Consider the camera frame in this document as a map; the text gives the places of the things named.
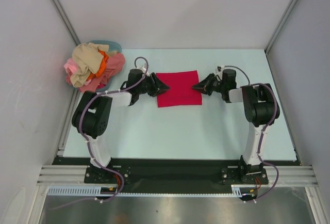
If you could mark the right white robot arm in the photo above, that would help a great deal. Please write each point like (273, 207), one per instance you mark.
(261, 109)

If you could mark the magenta red t-shirt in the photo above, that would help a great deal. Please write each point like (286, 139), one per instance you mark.
(180, 92)

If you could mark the left corner aluminium post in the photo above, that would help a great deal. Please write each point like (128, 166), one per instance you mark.
(66, 21)

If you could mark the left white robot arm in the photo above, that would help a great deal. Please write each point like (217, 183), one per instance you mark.
(92, 114)

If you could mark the beige t-shirt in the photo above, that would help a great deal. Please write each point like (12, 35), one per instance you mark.
(88, 59)

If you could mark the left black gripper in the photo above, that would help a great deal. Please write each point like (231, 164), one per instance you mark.
(159, 86)

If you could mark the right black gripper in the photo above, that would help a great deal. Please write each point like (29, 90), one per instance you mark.
(204, 86)

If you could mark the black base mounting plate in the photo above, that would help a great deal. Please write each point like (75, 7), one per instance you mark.
(167, 188)

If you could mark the right corner aluminium post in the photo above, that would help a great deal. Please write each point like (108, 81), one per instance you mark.
(284, 19)

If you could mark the salmon pink t-shirt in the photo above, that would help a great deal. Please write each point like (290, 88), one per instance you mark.
(114, 65)

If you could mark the orange t-shirt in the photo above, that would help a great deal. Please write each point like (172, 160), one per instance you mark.
(101, 68)

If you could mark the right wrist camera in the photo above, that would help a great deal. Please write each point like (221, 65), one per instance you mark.
(219, 71)

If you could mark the corner aluminium post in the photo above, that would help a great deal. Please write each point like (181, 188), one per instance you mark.
(66, 21)
(284, 19)

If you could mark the aluminium extrusion rail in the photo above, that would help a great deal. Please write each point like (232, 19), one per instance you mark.
(283, 176)

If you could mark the blue plastic laundry basket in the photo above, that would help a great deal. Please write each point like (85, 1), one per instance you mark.
(113, 46)

